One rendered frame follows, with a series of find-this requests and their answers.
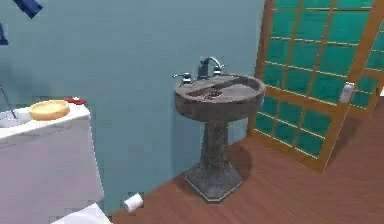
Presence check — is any white door handle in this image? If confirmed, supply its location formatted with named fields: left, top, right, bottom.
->
left=338, top=81, right=356, bottom=105

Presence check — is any yellow round bowl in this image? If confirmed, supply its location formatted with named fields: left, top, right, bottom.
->
left=28, top=99, right=71, bottom=122

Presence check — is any grey stone pedestal sink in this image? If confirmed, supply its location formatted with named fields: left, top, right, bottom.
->
left=173, top=73, right=267, bottom=204

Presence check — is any dark blue wall object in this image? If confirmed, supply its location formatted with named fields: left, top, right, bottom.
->
left=12, top=0, right=44, bottom=20

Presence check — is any wooden door with green panes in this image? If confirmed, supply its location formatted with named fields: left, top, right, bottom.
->
left=246, top=0, right=384, bottom=174

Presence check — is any red small object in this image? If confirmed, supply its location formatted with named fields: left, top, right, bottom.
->
left=64, top=96, right=87, bottom=106

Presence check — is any chrome sink faucet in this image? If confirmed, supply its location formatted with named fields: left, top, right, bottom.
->
left=172, top=56, right=229, bottom=86

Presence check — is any white toilet paper roll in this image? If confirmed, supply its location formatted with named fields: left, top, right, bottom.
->
left=123, top=192, right=145, bottom=214

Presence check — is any white dish with thin rod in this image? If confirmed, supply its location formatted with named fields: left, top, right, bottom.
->
left=0, top=83, right=33, bottom=129

